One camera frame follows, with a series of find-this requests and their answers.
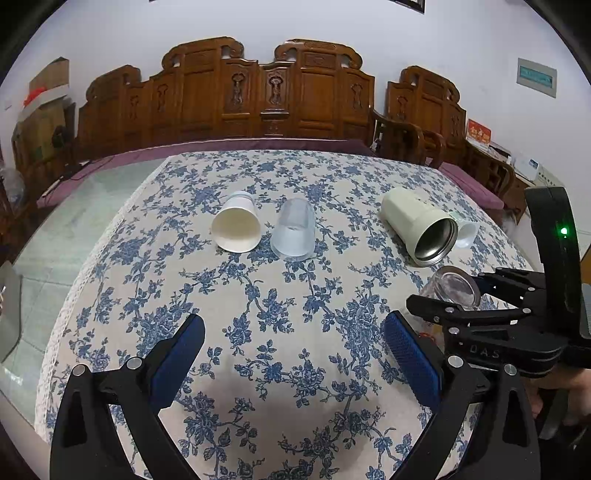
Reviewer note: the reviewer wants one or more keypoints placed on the red desk calendar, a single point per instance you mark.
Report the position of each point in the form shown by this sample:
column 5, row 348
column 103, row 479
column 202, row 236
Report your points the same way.
column 479, row 133

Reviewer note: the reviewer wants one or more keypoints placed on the person's right hand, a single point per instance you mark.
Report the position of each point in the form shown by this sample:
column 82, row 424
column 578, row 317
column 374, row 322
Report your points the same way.
column 579, row 390

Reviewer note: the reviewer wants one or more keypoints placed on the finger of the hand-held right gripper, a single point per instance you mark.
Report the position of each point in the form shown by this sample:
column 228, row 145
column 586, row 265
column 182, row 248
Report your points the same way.
column 443, row 314
column 517, row 284

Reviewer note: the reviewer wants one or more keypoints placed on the pale green thermos cup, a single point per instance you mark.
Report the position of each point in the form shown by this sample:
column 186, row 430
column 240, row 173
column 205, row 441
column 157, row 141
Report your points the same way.
column 408, row 212

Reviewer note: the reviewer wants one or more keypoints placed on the grey wall panel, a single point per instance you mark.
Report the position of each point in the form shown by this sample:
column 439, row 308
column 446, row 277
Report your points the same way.
column 536, row 77

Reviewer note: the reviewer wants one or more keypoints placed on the cardboard box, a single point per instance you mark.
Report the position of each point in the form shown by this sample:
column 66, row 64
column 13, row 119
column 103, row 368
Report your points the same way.
column 48, row 83

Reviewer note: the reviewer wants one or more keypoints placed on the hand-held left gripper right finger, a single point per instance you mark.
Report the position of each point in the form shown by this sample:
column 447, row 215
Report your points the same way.
column 411, row 355

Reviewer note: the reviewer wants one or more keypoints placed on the clear plastic cup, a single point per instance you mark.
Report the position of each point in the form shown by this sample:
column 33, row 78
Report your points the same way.
column 294, row 230

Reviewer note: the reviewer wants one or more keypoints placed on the white thermos lid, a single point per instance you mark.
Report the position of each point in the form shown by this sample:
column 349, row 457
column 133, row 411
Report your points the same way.
column 467, row 230

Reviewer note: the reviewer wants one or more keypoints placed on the blue floral tablecloth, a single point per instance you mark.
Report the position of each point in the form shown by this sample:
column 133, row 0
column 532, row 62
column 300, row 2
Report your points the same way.
column 300, row 323

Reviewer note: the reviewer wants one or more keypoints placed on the white paper cup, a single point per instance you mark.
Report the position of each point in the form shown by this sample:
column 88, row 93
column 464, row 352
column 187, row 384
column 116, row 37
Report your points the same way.
column 235, row 226

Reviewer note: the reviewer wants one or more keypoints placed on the purple armchair cushion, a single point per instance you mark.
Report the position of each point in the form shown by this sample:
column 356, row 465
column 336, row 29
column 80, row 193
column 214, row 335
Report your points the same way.
column 475, row 184

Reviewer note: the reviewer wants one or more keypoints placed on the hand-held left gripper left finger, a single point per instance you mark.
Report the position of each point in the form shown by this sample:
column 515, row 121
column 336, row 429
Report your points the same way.
column 178, row 355

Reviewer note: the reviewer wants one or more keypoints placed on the clear glass cup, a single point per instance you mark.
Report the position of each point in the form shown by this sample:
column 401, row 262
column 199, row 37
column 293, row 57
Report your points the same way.
column 455, row 288

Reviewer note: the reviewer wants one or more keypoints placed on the carved wooden armchair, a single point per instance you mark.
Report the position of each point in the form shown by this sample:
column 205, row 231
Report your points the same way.
column 429, row 106

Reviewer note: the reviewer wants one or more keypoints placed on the white appliance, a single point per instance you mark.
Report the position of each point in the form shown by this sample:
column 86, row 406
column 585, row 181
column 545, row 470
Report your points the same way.
column 538, row 173

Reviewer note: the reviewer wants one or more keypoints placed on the carved wooden sofa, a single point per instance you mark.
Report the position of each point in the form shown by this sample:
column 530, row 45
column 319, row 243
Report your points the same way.
column 198, row 97

